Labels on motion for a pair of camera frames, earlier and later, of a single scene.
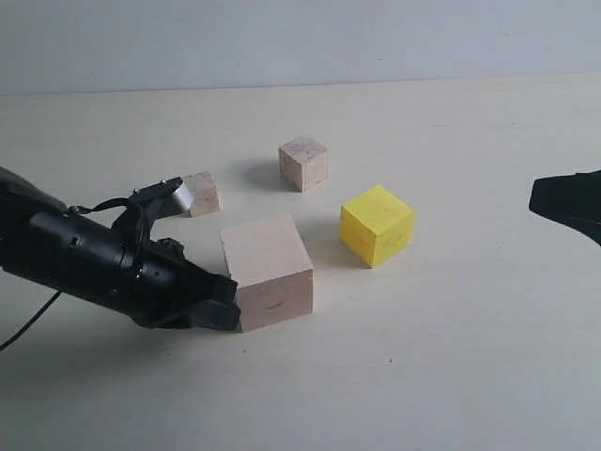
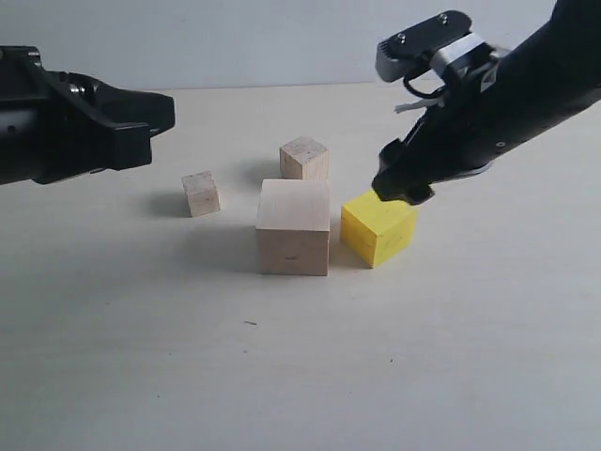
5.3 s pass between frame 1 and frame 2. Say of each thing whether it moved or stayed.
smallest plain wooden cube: stayed
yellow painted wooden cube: stayed
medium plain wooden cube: stayed
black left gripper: moved
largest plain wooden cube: moved
